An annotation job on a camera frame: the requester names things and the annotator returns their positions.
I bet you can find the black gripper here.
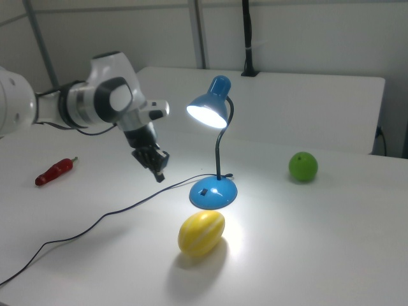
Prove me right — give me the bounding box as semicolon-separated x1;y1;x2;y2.
122;122;170;184

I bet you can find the blue desk lamp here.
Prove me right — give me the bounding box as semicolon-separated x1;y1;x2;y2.
186;75;238;210

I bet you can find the yellow striped toy melon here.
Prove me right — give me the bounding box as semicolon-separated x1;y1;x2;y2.
177;210;226;258

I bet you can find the red chili pepper toy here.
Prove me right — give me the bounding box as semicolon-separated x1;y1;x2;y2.
34;156;78;187

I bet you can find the white side table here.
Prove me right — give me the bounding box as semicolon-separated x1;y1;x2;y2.
135;66;386;156

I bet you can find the green toy apple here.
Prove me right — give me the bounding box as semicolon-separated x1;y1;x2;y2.
288;151;319;183

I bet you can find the black clamped pole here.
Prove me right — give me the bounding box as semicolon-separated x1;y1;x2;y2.
240;0;260;78

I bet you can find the black lamp power cable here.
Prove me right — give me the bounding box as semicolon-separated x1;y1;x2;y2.
0;173;233;287

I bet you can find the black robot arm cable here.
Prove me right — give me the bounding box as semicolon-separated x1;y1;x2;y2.
34;81;116;136

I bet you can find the wide grey wall post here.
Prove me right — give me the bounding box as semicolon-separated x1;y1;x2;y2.
187;0;210;69

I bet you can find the thin grey wall post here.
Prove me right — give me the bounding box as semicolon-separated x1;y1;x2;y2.
24;0;61;89

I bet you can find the black wall plug cable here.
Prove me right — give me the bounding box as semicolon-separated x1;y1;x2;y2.
375;125;388;157

